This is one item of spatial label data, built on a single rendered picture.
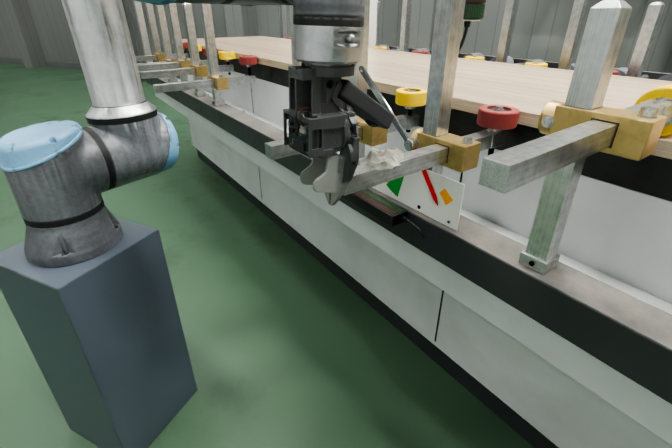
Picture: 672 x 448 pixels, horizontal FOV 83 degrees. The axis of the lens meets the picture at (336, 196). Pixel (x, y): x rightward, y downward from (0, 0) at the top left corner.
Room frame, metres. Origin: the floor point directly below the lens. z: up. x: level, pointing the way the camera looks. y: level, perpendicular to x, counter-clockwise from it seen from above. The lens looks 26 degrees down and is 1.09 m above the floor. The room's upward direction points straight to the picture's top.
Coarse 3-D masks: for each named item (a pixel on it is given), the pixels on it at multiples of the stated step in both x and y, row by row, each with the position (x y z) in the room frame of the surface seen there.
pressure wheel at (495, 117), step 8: (480, 112) 0.78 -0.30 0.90; (488, 112) 0.76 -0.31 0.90; (496, 112) 0.75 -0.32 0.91; (504, 112) 0.75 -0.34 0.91; (512, 112) 0.75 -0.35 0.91; (480, 120) 0.77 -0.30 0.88; (488, 120) 0.76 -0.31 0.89; (496, 120) 0.75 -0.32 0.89; (504, 120) 0.74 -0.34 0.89; (512, 120) 0.75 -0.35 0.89; (496, 128) 0.75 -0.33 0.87; (504, 128) 0.74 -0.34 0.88; (512, 128) 0.75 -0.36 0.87; (488, 152) 0.78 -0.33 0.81
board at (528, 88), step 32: (288, 64) 1.58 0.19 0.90; (384, 64) 1.55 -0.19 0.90; (416, 64) 1.55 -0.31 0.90; (480, 64) 1.55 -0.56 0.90; (512, 64) 1.55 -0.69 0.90; (480, 96) 0.94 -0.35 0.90; (512, 96) 0.94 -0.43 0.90; (544, 96) 0.94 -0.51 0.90; (608, 96) 0.94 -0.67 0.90; (640, 96) 0.94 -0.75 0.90
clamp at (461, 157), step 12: (420, 132) 0.73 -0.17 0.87; (420, 144) 0.73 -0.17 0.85; (432, 144) 0.70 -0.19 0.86; (444, 144) 0.68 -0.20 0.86; (456, 144) 0.66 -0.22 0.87; (468, 144) 0.66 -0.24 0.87; (480, 144) 0.67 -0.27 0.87; (456, 156) 0.66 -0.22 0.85; (468, 156) 0.65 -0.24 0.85; (456, 168) 0.65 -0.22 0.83; (468, 168) 0.66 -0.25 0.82
